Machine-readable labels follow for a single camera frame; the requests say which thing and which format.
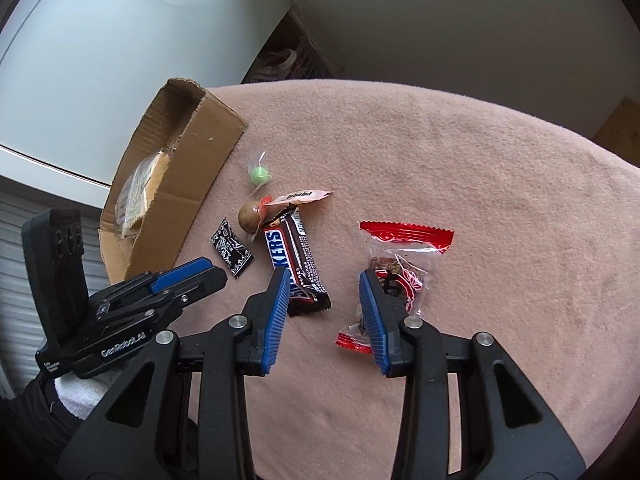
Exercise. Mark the person's left hand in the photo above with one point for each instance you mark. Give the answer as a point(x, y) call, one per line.
point(82, 392)

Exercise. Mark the white ribbed panel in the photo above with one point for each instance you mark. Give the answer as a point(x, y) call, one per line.
point(20, 260)

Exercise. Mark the wooden stool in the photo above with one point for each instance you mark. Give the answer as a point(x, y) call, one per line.
point(622, 130)

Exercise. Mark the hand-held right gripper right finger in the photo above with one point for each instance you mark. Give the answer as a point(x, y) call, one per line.
point(375, 325)

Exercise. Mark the beige snack packet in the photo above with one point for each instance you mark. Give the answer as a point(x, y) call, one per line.
point(135, 195)

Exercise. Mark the pink plastic basket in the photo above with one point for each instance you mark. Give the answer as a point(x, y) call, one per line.
point(312, 62)

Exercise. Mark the green candy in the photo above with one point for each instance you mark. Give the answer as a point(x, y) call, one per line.
point(260, 176)

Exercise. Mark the pink tablecloth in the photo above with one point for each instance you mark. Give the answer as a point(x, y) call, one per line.
point(500, 210)

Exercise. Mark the red clear snack packet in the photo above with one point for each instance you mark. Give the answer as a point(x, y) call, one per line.
point(405, 245)

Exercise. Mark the brown chocolate bar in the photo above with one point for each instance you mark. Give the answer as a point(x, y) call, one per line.
point(290, 260)

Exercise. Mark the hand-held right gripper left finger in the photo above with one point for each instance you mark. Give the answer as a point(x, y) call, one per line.
point(277, 320)

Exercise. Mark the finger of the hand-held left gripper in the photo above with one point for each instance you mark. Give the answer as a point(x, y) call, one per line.
point(202, 285)
point(180, 272)

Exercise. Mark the cardboard box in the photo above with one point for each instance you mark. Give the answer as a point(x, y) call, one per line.
point(200, 160)

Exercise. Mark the black patterned candy packet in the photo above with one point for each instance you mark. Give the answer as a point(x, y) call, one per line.
point(231, 250)

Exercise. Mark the person's left forearm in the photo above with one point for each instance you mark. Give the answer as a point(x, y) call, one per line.
point(30, 435)

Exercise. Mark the brown ball candy wrapper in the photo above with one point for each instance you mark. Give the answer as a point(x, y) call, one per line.
point(300, 196)

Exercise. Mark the brown round chocolate ball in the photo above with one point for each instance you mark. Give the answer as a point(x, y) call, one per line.
point(248, 216)

